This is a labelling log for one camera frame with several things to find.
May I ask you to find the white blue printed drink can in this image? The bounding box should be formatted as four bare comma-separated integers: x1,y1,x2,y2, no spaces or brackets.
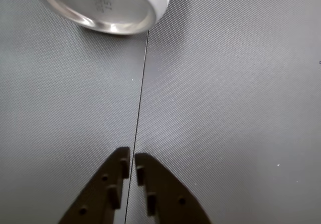
32,0,173,36

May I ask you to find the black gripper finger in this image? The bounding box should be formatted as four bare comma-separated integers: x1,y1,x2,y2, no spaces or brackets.
58,146,131,224
134,153,212,224

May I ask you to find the grey textured mat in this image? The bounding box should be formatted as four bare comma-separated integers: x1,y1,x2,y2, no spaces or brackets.
0,0,149,224
124,0,321,224

